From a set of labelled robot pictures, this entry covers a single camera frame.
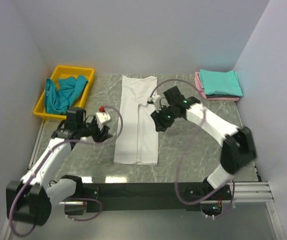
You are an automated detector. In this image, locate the pink folded t shirt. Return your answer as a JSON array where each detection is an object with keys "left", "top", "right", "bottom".
[{"left": 194, "top": 71, "right": 240, "bottom": 102}]

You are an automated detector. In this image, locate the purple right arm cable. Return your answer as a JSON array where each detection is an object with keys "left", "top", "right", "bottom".
[{"left": 148, "top": 79, "right": 236, "bottom": 219}]

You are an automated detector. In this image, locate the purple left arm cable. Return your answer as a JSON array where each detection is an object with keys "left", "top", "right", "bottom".
[{"left": 8, "top": 105, "right": 124, "bottom": 237}]

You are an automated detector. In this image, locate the turquoise folded t shirt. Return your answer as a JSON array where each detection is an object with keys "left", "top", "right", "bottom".
[{"left": 198, "top": 69, "right": 243, "bottom": 97}]

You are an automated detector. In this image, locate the yellow plastic bin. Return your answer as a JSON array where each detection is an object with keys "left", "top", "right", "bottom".
[{"left": 33, "top": 65, "right": 95, "bottom": 121}]

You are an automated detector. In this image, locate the white t shirt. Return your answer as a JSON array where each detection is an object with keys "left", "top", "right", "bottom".
[{"left": 113, "top": 76, "right": 159, "bottom": 166}]

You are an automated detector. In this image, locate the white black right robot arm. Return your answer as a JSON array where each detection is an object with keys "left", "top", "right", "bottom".
[{"left": 147, "top": 86, "right": 257, "bottom": 200}]

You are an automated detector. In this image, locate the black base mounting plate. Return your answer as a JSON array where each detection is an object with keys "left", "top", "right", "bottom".
[{"left": 53, "top": 181, "right": 233, "bottom": 217}]

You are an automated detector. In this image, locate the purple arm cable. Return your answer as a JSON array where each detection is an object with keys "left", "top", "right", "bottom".
[
  {"left": 148, "top": 79, "right": 236, "bottom": 219},
  {"left": 8, "top": 105, "right": 124, "bottom": 237}
]

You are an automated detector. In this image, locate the aluminium rail frame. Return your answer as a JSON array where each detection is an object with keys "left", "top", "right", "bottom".
[{"left": 0, "top": 133, "right": 286, "bottom": 240}]

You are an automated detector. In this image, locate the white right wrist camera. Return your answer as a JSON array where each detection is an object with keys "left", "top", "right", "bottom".
[{"left": 147, "top": 94, "right": 162, "bottom": 110}]

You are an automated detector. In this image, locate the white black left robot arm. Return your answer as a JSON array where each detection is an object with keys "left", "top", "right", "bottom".
[{"left": 6, "top": 106, "right": 112, "bottom": 226}]

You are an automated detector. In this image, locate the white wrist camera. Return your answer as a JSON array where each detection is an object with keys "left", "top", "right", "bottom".
[
  {"left": 95, "top": 106, "right": 111, "bottom": 125},
  {"left": 147, "top": 94, "right": 162, "bottom": 110}
]

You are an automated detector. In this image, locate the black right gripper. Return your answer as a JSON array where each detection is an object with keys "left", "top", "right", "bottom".
[{"left": 150, "top": 104, "right": 177, "bottom": 133}]

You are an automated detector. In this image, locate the teal crumpled t shirt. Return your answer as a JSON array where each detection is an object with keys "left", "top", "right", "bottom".
[{"left": 44, "top": 75, "right": 88, "bottom": 115}]

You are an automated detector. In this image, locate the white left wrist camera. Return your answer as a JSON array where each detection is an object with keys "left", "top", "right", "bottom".
[{"left": 95, "top": 106, "right": 111, "bottom": 125}]

